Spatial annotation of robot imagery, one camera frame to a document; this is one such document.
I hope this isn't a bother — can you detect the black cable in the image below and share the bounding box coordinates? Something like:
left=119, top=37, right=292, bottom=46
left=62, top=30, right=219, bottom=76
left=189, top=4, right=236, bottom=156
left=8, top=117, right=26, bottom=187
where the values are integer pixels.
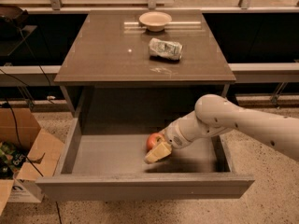
left=0, top=28, right=63, bottom=224

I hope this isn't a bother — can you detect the grey open drawer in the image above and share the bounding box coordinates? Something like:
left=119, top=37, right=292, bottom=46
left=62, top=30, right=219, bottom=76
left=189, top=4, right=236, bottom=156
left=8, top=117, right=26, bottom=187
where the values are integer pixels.
left=36, top=116, right=254, bottom=201

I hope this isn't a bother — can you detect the beige bowl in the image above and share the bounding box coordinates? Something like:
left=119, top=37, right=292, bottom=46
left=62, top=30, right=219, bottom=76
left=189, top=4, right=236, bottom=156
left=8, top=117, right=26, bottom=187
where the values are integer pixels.
left=139, top=11, right=172, bottom=32

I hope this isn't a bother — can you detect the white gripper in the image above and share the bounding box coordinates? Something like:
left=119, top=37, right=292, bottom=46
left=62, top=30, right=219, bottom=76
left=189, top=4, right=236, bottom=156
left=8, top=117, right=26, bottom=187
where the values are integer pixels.
left=145, top=111, right=230, bottom=163

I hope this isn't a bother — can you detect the crumpled chip bag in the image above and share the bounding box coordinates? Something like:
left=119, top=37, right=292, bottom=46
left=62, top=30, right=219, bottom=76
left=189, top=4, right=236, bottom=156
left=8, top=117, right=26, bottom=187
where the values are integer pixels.
left=149, top=38, right=183, bottom=61

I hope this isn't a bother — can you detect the open cardboard box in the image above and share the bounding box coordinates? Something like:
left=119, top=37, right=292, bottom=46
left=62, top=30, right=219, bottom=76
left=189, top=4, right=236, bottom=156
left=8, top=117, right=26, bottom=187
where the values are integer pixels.
left=0, top=108, right=64, bottom=214

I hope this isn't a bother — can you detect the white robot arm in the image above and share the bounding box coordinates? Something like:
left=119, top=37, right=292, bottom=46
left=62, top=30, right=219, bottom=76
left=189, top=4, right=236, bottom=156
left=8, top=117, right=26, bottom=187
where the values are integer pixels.
left=145, top=94, right=299, bottom=163

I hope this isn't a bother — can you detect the green snack bag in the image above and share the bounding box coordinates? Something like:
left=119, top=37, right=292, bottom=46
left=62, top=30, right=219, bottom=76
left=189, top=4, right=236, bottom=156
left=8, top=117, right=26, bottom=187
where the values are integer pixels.
left=0, top=141, right=26, bottom=179

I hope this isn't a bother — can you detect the dark object on shelf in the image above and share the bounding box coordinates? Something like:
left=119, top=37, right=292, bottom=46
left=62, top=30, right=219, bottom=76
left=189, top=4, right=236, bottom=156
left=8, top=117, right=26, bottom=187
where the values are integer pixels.
left=0, top=5, right=29, bottom=28

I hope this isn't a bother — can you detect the red apple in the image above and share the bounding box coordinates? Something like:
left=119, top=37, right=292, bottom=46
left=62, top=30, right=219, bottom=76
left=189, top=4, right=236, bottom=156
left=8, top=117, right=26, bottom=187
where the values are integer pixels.
left=146, top=133, right=164, bottom=151

